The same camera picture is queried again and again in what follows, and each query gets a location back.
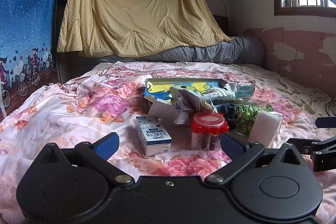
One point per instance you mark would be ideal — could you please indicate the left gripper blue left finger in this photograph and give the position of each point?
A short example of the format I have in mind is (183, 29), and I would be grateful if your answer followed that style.
(96, 156)

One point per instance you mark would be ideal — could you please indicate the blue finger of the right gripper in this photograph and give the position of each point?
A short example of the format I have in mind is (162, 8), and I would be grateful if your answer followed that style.
(304, 146)
(325, 122)

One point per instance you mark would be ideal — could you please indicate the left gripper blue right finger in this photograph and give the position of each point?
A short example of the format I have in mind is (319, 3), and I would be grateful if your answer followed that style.
(243, 156)

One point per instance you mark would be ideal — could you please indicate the white quilted baby cloth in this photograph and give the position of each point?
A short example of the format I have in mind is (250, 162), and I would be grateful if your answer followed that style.
(219, 94)

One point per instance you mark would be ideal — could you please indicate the grey face mask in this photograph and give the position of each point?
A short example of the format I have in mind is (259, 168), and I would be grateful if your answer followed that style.
(188, 103)

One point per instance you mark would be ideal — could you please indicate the clear jar of green stars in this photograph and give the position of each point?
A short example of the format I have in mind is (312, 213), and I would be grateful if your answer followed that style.
(246, 114)

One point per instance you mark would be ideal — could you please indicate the red lid tube container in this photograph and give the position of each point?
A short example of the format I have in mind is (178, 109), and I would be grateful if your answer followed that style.
(206, 130)

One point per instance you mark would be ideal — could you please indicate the floral pink bed sheet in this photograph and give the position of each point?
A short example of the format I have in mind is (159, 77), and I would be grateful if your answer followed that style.
(110, 97)

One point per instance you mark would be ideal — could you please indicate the small blue white milk carton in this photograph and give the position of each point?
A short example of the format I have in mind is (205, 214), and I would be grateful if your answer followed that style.
(152, 135)

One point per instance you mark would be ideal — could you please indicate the shallow tray with cartoon print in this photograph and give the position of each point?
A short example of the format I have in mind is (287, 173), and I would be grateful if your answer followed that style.
(159, 89)

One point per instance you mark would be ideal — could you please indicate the grey rolled duvet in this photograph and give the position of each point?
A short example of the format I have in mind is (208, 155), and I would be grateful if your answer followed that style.
(240, 50)

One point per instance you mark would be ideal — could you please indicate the yellow dotted hanging blanket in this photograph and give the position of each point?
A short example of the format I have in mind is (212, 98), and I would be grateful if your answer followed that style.
(136, 28)

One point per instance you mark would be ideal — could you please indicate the blue bicycle print curtain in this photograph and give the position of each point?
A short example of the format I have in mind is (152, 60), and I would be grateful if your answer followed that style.
(27, 50)

